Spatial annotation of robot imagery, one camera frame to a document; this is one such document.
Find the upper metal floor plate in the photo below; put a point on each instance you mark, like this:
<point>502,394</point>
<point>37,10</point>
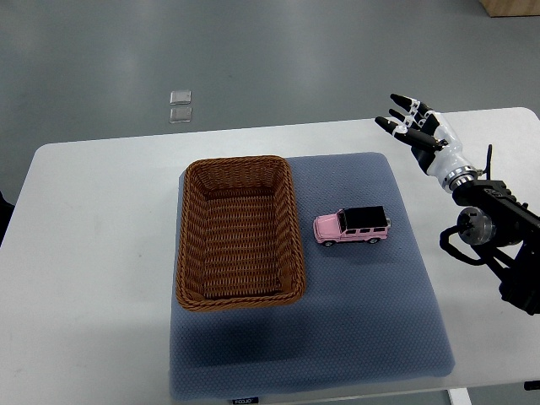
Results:
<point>180,97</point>

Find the white table leg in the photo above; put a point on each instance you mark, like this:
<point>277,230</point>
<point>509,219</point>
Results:
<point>459,396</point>

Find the pink toy car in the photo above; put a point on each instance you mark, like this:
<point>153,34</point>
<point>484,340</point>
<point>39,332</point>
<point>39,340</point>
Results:
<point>363,225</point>

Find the brown wicker basket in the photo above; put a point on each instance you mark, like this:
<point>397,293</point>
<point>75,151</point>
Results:
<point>239,242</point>

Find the blue-grey foam mat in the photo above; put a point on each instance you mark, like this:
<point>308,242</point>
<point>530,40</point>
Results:
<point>368,314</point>

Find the wooden box corner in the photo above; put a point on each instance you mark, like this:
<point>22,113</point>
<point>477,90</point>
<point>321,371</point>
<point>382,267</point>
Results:
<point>511,8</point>

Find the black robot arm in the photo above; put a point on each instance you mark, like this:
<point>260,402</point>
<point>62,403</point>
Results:
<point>496,230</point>

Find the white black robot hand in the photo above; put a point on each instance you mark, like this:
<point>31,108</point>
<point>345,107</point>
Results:
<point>434,143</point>

